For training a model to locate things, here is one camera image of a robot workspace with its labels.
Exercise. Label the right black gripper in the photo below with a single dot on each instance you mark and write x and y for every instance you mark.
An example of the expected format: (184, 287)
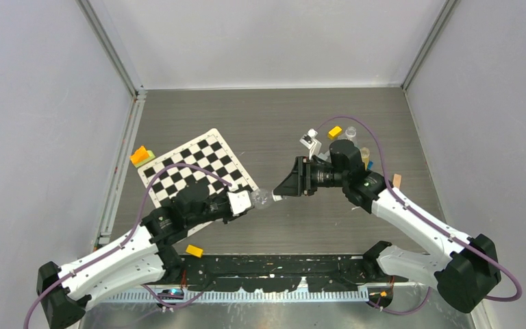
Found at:
(300, 179)

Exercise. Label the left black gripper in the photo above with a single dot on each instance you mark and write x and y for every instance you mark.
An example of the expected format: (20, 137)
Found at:
(227, 218)

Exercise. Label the clear bottle blue cap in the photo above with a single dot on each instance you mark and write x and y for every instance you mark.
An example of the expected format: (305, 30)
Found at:
(262, 198)

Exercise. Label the clear plastic bottle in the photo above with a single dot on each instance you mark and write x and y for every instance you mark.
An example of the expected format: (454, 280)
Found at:
(350, 134)

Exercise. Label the yellow juice bottle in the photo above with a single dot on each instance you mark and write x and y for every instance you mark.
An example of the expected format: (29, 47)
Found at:
(365, 156)

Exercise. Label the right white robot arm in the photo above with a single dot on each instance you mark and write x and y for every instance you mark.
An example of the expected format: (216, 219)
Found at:
(454, 264)

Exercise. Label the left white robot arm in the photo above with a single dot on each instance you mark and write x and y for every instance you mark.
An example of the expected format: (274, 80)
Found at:
(144, 255)

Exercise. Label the yellow block near base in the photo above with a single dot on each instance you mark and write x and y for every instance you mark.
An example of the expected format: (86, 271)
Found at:
(194, 251)

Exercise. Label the black white chessboard mat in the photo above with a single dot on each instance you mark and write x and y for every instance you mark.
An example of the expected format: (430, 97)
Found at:
(202, 167)

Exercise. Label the orange green block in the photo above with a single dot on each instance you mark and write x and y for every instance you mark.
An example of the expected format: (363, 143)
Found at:
(141, 156)

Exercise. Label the tan wooden block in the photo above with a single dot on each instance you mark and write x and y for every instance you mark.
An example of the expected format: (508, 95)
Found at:
(396, 180)

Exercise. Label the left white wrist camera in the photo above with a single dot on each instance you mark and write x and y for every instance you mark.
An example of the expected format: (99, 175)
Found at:
(240, 200)

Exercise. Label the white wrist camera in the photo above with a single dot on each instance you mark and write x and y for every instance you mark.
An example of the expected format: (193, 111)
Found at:
(311, 143)
(240, 200)

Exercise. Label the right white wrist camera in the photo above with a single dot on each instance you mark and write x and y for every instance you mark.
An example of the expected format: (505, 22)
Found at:
(311, 143)

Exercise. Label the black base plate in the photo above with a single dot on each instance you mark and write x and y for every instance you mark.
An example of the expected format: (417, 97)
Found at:
(275, 273)

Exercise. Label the grey slotted cable duct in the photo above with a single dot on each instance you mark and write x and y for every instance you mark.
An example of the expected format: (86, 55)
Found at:
(141, 295)

